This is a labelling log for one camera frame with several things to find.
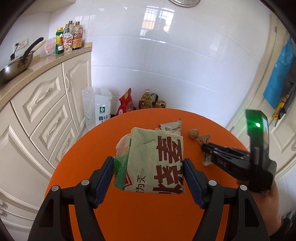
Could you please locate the white label sauce bottle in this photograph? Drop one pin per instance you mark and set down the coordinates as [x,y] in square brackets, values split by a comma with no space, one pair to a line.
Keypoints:
[67,39]

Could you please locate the dark grey hanging apron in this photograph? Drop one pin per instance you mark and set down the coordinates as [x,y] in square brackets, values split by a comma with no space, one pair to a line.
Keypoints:
[287,94]

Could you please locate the red white sachet wrapper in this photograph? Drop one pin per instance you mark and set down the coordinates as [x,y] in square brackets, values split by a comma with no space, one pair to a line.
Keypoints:
[202,140]

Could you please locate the cream kitchen base cabinet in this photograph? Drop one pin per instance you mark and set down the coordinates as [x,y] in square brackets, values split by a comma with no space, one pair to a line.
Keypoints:
[42,117]

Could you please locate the large green-yellow food bag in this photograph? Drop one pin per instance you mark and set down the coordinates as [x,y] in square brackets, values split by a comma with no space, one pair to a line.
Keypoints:
[150,161]

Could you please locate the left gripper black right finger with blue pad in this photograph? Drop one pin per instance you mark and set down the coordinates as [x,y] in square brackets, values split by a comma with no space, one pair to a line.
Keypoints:
[244,218]

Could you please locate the round orange table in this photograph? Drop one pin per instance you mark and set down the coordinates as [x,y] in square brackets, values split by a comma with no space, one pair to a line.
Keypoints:
[144,216]

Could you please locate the white plastic bag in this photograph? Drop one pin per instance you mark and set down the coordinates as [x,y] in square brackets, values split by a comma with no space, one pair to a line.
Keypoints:
[96,105]

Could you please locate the brown oil bottle red label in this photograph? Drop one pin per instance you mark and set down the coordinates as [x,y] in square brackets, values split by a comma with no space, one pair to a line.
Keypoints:
[77,33]

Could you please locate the steel wok black handle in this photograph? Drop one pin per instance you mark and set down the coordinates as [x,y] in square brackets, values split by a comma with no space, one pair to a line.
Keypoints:
[19,64]

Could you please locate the white panel door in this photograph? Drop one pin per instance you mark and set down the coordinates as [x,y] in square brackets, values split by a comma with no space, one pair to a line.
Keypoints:
[281,130]

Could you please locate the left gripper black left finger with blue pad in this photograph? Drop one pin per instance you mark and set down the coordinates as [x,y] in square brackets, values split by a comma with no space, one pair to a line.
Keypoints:
[53,218]

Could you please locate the round metal wall lid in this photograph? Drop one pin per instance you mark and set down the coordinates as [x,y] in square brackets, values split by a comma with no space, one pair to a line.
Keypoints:
[186,3]

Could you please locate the cream upper wall cabinet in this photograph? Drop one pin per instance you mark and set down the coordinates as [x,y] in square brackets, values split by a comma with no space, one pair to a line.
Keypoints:
[47,6]

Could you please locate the small grey torn wrapper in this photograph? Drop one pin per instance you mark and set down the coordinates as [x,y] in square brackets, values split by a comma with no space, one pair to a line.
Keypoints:
[172,127]

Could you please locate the red packaging bag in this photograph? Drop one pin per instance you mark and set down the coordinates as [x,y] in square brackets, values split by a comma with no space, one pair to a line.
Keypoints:
[126,103]

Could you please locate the yellow cooking oil jug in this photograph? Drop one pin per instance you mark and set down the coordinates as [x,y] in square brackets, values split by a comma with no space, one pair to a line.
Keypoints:
[146,100]

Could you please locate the green label sauce bottle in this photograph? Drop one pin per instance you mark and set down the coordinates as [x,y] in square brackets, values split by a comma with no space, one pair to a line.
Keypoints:
[59,49]

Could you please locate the person's right hand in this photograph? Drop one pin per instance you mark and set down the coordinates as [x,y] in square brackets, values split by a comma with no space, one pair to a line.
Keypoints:
[268,204]

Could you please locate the white wall socket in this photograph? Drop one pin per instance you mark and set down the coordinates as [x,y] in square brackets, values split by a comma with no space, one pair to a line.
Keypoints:
[21,44]

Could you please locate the crumpled brown paper ball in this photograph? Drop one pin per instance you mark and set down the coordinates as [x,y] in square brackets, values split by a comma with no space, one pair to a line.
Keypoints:
[193,134]

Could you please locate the clear pink plastic container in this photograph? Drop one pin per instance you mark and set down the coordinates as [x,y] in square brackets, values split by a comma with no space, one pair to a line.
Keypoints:
[50,46]

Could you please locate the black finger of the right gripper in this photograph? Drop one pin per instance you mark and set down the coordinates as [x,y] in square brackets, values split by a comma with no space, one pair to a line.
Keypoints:
[231,152]
[237,168]

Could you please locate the blue hanging apron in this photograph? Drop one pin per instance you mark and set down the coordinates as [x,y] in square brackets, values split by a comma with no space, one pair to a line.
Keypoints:
[276,81]

